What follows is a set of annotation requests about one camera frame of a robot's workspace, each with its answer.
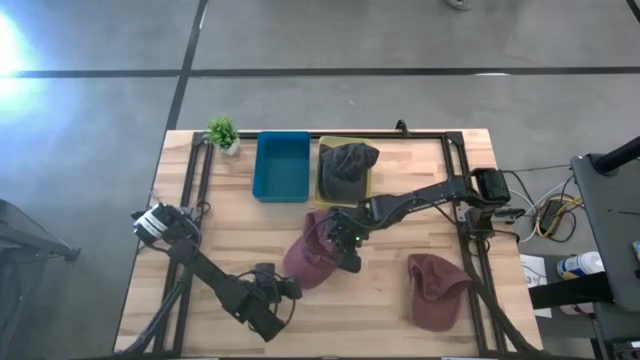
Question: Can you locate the black aluminium table frame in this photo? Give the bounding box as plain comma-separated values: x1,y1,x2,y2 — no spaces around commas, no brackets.
114,130,546,359

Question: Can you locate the white wipes canister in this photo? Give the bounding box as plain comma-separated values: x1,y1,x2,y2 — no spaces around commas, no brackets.
556,251,606,280

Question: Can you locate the floor cable bundle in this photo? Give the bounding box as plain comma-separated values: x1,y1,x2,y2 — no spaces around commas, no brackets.
499,163,587,245

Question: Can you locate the small green potted plant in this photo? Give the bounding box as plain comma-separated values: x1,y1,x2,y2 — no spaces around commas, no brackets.
204,115,241,157

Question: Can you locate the white paper sheet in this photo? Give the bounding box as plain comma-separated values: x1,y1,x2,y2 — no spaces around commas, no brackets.
519,253,553,319

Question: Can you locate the black strap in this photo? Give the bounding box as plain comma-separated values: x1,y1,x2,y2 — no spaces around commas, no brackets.
528,272,614,310

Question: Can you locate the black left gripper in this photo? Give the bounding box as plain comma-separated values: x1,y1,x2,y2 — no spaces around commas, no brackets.
253,263,303,305

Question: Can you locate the blue plastic bin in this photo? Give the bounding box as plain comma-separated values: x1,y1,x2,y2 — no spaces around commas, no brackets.
251,130,312,204

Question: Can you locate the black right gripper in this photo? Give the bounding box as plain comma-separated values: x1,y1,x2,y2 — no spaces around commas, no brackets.
327,207,366,274

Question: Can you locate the maroon baseball cap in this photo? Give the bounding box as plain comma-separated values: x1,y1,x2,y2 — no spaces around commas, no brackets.
282,209,346,291
407,252,473,333

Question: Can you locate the yellow plastic bin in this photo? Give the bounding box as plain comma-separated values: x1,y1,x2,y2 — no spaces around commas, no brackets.
313,135,375,210

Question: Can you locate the black side desk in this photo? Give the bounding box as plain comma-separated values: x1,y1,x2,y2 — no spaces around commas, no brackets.
570,152,640,314

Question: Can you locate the black round pole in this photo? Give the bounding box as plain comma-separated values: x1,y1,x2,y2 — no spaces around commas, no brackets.
593,135,640,175

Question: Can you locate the black power adapter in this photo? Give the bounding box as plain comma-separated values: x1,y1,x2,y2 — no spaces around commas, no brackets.
541,199,567,232

